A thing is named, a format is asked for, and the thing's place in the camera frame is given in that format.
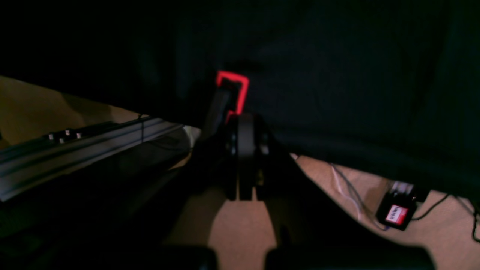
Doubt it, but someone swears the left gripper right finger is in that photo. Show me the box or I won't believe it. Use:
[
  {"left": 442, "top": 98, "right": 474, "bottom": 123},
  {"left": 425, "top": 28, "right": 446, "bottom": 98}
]
[{"left": 246, "top": 114, "right": 435, "bottom": 270}]

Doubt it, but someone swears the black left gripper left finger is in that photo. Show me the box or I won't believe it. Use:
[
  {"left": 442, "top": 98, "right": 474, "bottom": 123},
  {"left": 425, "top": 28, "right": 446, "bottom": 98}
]
[{"left": 1, "top": 128, "right": 232, "bottom": 270}]

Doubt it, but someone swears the red black clamp top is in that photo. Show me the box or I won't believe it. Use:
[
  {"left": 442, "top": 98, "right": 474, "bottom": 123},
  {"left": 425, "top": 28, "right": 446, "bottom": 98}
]
[{"left": 202, "top": 70, "right": 250, "bottom": 138}]

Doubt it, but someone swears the black table cloth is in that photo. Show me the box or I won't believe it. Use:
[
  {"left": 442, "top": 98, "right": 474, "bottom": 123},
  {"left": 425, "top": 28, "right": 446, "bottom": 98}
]
[{"left": 0, "top": 0, "right": 480, "bottom": 201}]

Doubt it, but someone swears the white floor cable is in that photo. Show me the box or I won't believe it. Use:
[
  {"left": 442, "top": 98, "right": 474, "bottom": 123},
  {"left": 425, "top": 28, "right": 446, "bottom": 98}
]
[{"left": 330, "top": 163, "right": 390, "bottom": 231}]

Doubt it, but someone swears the black power adapter box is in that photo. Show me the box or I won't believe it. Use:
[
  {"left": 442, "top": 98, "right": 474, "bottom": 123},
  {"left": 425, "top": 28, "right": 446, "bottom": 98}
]
[{"left": 375, "top": 180, "right": 430, "bottom": 231}]

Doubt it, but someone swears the grey aluminium table rail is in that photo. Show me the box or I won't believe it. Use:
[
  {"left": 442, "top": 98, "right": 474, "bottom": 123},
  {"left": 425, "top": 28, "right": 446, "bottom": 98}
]
[{"left": 0, "top": 117, "right": 183, "bottom": 202}]

